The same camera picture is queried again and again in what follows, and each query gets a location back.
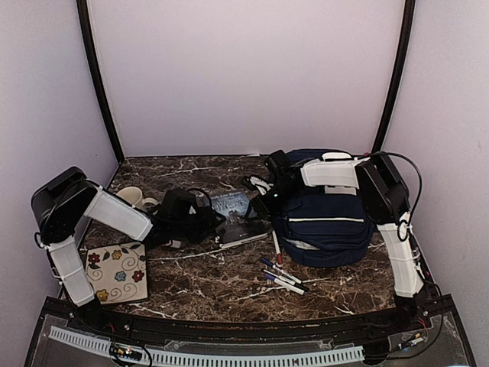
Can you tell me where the dark blue hardcover book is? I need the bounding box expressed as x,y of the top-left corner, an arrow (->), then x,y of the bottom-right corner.
211,190 -> 267,248

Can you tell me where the white slotted cable duct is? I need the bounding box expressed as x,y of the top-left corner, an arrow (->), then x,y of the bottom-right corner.
48,326 -> 364,366

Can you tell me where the blue capped white marker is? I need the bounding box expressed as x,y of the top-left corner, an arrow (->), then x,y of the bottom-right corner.
261,258 -> 283,272

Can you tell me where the cream floral mug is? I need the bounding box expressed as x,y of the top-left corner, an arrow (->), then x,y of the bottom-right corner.
116,187 -> 158,211

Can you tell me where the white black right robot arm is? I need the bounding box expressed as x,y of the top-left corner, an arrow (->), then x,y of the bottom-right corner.
241,149 -> 423,298

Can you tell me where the black capped white marker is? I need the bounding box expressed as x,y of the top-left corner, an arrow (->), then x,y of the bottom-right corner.
265,273 -> 306,295

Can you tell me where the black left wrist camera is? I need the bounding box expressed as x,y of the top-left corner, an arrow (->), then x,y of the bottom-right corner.
158,188 -> 199,222

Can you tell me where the purple capped white marker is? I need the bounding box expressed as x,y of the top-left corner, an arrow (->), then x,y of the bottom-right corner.
263,269 -> 300,285

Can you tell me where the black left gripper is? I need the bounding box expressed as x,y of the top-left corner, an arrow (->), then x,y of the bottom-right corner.
171,206 -> 228,244

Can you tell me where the black front rail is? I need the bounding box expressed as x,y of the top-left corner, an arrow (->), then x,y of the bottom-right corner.
41,296 -> 459,345

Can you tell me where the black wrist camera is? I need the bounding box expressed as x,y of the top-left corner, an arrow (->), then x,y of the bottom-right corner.
158,188 -> 199,222
264,150 -> 296,184

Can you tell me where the navy blue backpack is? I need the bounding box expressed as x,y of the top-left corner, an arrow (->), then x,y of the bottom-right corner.
269,149 -> 376,268

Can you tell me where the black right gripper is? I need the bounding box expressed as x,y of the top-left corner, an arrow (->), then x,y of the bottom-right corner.
244,182 -> 300,222

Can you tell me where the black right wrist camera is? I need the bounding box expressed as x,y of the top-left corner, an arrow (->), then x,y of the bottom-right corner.
264,150 -> 296,184

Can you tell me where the red capped white marker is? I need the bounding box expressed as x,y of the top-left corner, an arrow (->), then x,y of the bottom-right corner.
271,230 -> 283,268

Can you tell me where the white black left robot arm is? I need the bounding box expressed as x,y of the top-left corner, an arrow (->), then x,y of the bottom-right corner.
31,166 -> 225,333

